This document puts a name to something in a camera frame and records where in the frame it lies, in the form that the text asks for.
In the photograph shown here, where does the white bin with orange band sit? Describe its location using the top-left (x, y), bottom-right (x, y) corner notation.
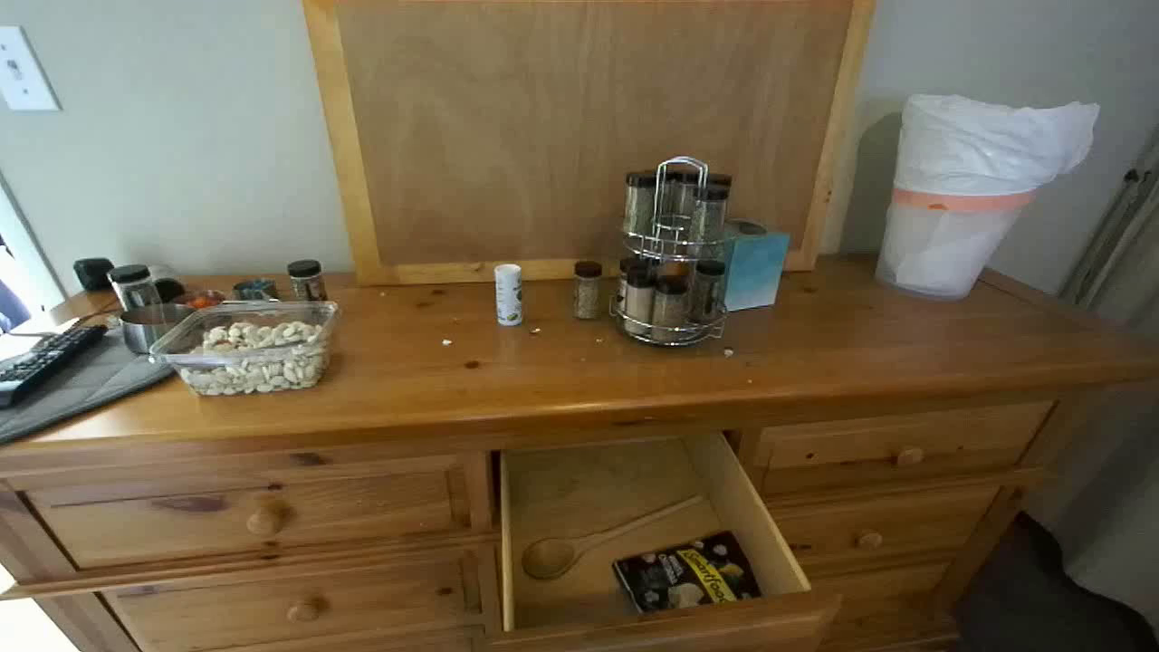
top-left (873, 186), bottom-right (1042, 300)

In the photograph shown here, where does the black remote control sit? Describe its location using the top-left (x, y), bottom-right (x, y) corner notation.
top-left (0, 315), bottom-right (114, 408)

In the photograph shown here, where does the black and yellow packet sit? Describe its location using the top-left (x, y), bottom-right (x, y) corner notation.
top-left (608, 524), bottom-right (764, 616)

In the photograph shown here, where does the white light switch plate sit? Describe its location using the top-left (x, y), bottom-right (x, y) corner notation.
top-left (0, 26), bottom-right (61, 115)

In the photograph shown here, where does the open pine drawer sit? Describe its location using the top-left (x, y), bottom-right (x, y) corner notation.
top-left (484, 428), bottom-right (842, 652)

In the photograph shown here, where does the chrome spice carousel rack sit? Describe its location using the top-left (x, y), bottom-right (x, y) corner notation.
top-left (613, 154), bottom-right (736, 357)

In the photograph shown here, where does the grey quilted pot holder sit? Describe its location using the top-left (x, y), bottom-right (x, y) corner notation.
top-left (0, 336), bottom-right (176, 450)

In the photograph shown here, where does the framed wooden board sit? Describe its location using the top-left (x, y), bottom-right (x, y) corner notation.
top-left (300, 0), bottom-right (881, 289)

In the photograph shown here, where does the white plastic bin liner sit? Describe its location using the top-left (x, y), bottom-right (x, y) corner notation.
top-left (892, 90), bottom-right (1104, 203)

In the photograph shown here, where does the glass jar with black lid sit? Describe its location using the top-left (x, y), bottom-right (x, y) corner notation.
top-left (103, 260), bottom-right (162, 315)

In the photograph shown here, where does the small brown spice jar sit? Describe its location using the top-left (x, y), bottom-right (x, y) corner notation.
top-left (568, 256), bottom-right (608, 328)

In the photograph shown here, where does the pine wood dresser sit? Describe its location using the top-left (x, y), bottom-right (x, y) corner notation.
top-left (0, 249), bottom-right (1159, 652)

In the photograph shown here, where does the wooden spoon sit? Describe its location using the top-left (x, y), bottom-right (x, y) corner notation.
top-left (516, 494), bottom-right (718, 587)

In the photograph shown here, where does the metal cup with coloured candy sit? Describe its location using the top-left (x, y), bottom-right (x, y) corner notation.
top-left (226, 276), bottom-right (281, 305)

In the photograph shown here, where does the small white bottle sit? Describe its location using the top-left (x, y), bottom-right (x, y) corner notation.
top-left (488, 260), bottom-right (528, 332)

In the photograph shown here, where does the clear plastic food container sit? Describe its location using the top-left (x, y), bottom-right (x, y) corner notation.
top-left (145, 299), bottom-right (342, 404)

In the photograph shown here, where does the spice jar in rack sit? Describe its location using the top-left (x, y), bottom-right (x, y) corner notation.
top-left (619, 169), bottom-right (660, 241)
top-left (649, 272), bottom-right (694, 332)
top-left (694, 174), bottom-right (736, 241)
top-left (660, 162), bottom-right (703, 233)
top-left (616, 254), bottom-right (660, 328)
top-left (690, 256), bottom-right (731, 320)

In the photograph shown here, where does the metal cup with orange filling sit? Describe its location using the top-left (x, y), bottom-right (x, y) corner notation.
top-left (153, 276), bottom-right (226, 315)

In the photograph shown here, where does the light blue carton box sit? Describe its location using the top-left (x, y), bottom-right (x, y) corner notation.
top-left (719, 219), bottom-right (797, 315)

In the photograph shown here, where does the small pine drawer with knob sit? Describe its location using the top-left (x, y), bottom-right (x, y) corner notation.
top-left (807, 556), bottom-right (969, 621)
top-left (753, 399), bottom-right (1058, 480)
top-left (772, 480), bottom-right (1006, 562)

